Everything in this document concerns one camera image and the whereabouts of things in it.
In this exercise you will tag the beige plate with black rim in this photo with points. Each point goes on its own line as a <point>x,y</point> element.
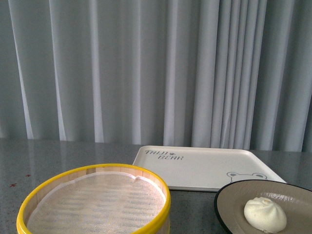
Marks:
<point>296,202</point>

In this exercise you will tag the white steamer cloth liner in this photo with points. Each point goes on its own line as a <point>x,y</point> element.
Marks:
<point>98,203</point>

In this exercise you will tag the white bear print tray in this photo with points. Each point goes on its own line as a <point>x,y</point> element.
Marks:
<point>202,169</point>

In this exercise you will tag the yellow rimmed wooden steamer basket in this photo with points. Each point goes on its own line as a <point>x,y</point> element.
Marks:
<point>159,225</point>

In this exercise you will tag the white steamed bun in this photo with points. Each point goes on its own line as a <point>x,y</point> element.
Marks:
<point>265,215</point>

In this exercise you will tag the grey pleated curtain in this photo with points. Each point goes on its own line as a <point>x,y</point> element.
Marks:
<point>202,73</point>

